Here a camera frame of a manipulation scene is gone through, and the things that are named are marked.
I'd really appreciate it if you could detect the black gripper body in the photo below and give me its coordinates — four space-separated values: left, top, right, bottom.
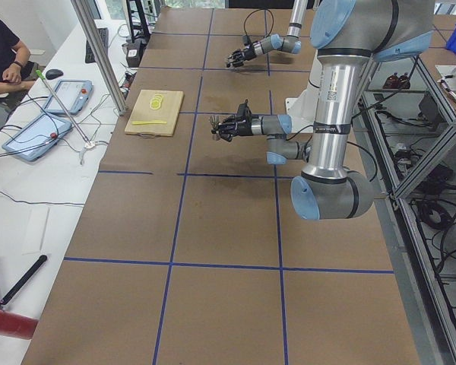
236 45 255 63
227 116 253 139

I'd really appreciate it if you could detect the steel double jigger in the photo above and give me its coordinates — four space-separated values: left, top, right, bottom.
209 115 220 141

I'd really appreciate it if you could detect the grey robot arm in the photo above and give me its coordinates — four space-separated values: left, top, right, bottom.
210 1 435 221
225 0 308 68

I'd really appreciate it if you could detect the bamboo cutting board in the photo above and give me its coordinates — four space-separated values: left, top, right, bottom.
125 90 184 137

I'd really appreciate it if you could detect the yellow plastic knife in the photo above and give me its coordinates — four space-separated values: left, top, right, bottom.
131 119 167 125

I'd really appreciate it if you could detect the black keyboard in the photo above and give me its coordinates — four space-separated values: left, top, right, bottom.
84 27 110 65

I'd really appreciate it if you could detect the far teach pendant tablet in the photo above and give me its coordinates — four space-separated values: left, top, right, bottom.
43 80 93 116

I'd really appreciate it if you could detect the teach pendant tablet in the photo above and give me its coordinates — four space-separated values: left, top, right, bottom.
43 80 93 116
2 113 72 162

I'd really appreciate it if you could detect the black computer mouse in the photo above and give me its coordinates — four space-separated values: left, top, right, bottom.
45 68 64 80

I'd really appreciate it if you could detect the near teach pendant tablet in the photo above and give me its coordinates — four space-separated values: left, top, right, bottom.
2 113 72 162

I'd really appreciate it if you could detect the metal rod green tip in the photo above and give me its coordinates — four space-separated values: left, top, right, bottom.
36 70 96 149

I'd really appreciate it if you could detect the seated person black shirt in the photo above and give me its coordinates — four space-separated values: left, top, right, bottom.
0 20 36 109

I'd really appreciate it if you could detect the red cylinder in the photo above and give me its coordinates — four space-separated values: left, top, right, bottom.
0 309 38 340

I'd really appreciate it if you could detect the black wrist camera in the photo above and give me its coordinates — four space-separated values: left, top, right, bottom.
236 99 254 122
242 35 252 46

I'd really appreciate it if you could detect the aluminium frame post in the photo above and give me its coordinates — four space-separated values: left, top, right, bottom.
71 0 127 116

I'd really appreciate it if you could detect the black handle bar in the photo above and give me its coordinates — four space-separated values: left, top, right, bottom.
0 255 48 306

